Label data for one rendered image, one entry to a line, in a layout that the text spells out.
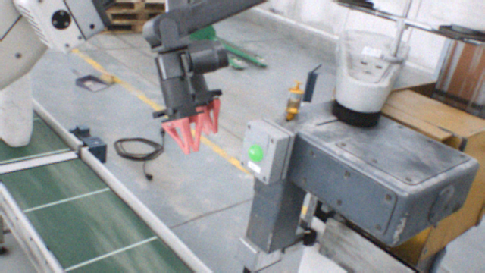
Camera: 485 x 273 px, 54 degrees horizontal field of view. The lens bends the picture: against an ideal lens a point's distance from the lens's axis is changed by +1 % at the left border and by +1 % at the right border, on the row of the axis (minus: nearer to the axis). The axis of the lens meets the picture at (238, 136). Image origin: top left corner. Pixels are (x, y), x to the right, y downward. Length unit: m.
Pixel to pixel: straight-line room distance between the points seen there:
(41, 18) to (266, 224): 0.54
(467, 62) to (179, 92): 0.64
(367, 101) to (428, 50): 5.61
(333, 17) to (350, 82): 6.38
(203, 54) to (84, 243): 1.23
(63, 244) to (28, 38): 1.14
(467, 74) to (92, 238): 1.50
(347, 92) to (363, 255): 0.33
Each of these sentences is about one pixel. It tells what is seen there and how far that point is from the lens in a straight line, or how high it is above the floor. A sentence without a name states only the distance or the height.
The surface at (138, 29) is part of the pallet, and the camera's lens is 6.63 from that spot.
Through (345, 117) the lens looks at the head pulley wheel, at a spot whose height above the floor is 1.35.
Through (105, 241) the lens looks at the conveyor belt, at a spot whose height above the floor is 0.38.
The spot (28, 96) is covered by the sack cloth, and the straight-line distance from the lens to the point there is 2.68.
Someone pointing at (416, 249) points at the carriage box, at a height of 1.07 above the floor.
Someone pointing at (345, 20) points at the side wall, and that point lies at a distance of 7.13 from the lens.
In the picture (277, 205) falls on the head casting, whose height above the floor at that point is 1.18.
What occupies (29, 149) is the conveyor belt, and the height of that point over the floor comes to 0.38.
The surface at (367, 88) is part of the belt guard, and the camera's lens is 0.87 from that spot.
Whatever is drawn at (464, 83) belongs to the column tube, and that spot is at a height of 1.38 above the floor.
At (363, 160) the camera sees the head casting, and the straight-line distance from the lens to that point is 0.77.
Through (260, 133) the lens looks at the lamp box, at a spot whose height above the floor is 1.32.
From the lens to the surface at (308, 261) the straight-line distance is 1.13.
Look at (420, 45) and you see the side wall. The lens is 6.53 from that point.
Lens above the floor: 1.65
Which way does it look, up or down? 25 degrees down
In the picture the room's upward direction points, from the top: 10 degrees clockwise
